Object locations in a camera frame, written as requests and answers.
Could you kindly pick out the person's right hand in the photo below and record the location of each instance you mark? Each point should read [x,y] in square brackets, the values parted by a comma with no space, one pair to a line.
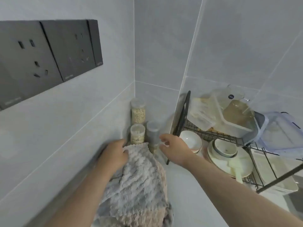
[177,151]

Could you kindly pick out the person's left hand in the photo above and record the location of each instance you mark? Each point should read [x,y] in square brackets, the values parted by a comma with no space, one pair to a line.
[113,158]

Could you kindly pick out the person's right forearm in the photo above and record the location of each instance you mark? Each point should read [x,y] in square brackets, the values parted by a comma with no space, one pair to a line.
[236,193]

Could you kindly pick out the person's left forearm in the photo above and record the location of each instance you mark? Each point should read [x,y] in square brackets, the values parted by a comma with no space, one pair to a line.
[78,198]

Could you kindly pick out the pale green rice paddle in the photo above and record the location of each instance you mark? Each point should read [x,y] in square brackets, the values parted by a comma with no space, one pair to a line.
[235,171]

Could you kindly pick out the small clear jar of oats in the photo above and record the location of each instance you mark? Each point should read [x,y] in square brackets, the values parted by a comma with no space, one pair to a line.
[155,148]

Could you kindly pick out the black wall socket panel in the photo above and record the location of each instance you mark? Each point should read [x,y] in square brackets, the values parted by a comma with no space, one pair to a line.
[71,49]
[26,61]

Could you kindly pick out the pile of fluffy cloths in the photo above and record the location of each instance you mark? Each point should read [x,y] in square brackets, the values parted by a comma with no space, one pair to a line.
[142,219]

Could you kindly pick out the tan lid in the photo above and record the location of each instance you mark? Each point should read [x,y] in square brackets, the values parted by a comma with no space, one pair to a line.
[239,113]

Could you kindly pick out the yellow dish cloth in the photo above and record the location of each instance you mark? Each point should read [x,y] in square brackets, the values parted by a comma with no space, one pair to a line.
[215,130]

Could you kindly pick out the grey plastic lid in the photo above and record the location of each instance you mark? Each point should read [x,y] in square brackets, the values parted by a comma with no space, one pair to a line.
[259,125]

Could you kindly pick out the white plastic basket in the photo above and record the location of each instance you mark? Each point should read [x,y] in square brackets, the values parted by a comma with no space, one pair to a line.
[274,177]

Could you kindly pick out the narrow black switch panel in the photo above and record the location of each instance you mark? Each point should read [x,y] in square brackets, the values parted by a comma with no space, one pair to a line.
[95,42]

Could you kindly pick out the small white bowl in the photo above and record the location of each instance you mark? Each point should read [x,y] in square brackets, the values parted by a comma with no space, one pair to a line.
[213,151]
[225,148]

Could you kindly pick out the large clear food container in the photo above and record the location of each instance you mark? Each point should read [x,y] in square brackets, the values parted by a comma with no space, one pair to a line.
[222,101]

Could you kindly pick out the clear jar grey contents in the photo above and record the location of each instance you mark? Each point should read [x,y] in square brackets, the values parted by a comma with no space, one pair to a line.
[153,132]

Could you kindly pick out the blue rimmed container lid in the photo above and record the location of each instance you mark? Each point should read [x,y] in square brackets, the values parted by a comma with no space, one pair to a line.
[281,137]

